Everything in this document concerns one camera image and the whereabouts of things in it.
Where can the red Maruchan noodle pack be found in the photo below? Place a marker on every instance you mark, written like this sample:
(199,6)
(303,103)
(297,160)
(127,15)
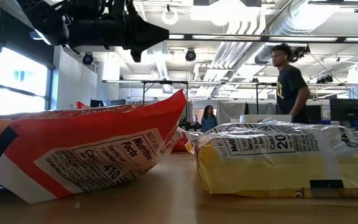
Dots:
(182,141)
(82,105)
(89,130)

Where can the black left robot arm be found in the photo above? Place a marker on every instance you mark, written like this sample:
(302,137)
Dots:
(48,21)

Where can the large bright window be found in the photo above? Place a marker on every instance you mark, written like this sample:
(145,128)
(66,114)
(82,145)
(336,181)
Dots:
(17,87)

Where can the person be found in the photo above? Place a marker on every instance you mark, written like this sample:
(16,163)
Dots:
(291,84)
(208,119)

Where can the silver ventilation duct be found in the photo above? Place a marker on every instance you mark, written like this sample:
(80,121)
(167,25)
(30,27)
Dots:
(291,21)

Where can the black ceiling light rail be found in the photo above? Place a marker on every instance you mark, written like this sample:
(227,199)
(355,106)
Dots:
(228,37)

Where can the black ceiling spotlight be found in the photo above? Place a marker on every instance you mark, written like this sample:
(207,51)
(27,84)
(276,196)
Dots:
(87,58)
(301,52)
(190,55)
(325,79)

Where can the white hanging cloth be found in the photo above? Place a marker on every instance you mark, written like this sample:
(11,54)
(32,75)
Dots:
(228,112)

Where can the black background robot arm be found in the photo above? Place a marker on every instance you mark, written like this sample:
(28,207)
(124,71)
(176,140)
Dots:
(191,124)

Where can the black metal frame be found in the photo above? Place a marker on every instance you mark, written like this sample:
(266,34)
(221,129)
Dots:
(299,99)
(144,90)

